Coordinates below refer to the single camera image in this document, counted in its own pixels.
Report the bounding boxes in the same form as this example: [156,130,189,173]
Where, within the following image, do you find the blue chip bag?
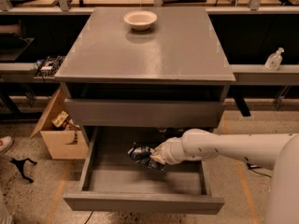
[128,145,164,171]

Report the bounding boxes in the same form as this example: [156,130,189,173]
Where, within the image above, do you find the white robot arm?
[150,129,299,224]

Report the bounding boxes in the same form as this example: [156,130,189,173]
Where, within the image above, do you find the open grey middle drawer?
[64,127,224,215]

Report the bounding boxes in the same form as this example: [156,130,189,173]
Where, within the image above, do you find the closed grey top drawer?
[64,99,224,128]

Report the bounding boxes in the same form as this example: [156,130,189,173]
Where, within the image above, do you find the grey drawer cabinet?
[54,7,236,154]

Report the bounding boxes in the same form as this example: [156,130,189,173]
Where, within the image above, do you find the cardboard box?
[30,88,89,160]

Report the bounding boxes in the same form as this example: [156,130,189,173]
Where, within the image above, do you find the yellow item in box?
[51,111,69,128]

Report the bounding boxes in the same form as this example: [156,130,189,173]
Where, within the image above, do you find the white paper bowl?
[123,10,157,31]

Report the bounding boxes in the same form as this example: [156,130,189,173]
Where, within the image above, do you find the clear sanitizer pump bottle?
[264,48,284,71]

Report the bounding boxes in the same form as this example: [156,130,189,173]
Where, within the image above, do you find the black patterned device on shelf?
[36,56,64,77]

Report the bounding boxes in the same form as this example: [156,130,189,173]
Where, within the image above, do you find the black tripod stand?
[10,158,37,183]

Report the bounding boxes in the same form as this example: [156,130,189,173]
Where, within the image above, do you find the white and red shoe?
[0,136,14,153]

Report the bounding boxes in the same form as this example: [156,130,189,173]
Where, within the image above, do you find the black floor cable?
[246,162,273,179]

